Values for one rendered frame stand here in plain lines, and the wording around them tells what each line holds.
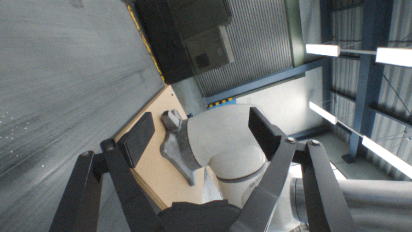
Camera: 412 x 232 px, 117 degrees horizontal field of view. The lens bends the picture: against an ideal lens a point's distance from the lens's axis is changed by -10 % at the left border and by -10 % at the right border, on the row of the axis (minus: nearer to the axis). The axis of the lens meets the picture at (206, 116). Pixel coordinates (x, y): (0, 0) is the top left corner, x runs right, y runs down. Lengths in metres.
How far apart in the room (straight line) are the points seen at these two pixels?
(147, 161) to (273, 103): 6.96
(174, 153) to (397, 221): 0.42
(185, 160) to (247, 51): 5.94
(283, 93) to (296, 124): 1.87
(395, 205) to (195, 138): 0.38
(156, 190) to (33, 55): 0.28
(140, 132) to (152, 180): 0.17
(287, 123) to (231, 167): 7.65
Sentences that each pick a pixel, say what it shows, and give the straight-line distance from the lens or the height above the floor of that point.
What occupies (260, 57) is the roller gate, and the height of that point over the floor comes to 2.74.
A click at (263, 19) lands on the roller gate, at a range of 6.36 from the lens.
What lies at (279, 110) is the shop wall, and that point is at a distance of 7.44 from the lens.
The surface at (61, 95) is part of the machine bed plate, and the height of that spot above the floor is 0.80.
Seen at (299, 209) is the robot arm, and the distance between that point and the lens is 0.41.
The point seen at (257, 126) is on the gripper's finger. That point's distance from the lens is 0.17.
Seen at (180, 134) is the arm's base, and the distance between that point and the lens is 0.39.
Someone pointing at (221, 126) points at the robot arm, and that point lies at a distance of 0.35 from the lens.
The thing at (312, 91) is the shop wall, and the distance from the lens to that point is 7.84.
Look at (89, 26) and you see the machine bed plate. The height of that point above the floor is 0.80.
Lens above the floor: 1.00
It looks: 10 degrees down
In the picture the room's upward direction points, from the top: 72 degrees clockwise
